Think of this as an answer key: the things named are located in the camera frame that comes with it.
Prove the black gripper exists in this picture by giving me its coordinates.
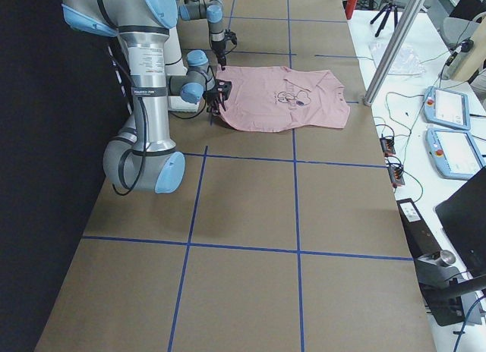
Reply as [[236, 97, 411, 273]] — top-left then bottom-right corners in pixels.
[[203, 79, 232, 126], [210, 30, 238, 71]]

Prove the pink Snoopy t-shirt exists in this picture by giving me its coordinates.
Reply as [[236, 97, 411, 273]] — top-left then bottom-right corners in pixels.
[[218, 66, 350, 133]]

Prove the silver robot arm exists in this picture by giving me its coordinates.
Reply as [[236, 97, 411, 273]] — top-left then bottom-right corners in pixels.
[[62, 0, 237, 196], [178, 0, 238, 71]]

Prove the red cylinder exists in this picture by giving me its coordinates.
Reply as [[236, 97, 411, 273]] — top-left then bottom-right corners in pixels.
[[345, 0, 358, 20]]

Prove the brown paper table cover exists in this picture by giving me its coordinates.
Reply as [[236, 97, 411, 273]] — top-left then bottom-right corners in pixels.
[[36, 0, 435, 351]]

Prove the black tripod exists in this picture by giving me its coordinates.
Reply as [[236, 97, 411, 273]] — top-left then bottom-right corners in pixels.
[[370, 0, 399, 37]]

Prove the orange circuit board upper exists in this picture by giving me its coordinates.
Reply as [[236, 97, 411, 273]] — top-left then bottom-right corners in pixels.
[[379, 137, 396, 157]]

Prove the orange circuit board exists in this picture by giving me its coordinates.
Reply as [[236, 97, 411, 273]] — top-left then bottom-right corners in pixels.
[[387, 162, 405, 189], [379, 137, 396, 157]]

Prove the clear plastic bag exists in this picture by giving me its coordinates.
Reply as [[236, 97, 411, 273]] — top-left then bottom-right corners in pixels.
[[369, 42, 425, 76]]

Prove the orange circuit board lower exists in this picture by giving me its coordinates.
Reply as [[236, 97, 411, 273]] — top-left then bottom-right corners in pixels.
[[387, 162, 405, 189]]

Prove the upper teach pendant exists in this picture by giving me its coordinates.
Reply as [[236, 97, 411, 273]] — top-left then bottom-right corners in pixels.
[[423, 86, 471, 130]]

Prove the teach pendant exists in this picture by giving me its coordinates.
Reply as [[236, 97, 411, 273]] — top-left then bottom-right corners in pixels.
[[423, 86, 471, 130], [425, 128, 485, 181]]

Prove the lower teach pendant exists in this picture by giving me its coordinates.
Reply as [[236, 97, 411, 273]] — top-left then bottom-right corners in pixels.
[[425, 128, 485, 181]]

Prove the black box device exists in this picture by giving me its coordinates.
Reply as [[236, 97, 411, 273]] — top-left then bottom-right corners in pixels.
[[396, 198, 441, 259]]

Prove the black monitor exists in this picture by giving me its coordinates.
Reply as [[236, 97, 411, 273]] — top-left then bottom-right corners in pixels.
[[435, 169, 485, 275]]

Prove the metal knob stand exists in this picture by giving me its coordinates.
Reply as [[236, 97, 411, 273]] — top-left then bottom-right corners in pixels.
[[414, 250, 459, 286]]

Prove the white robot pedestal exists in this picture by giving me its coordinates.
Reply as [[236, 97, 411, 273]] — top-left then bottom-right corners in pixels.
[[163, 27, 198, 113]]

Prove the aluminium frame post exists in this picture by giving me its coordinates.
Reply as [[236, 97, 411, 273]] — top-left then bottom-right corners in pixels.
[[363, 0, 425, 106]]

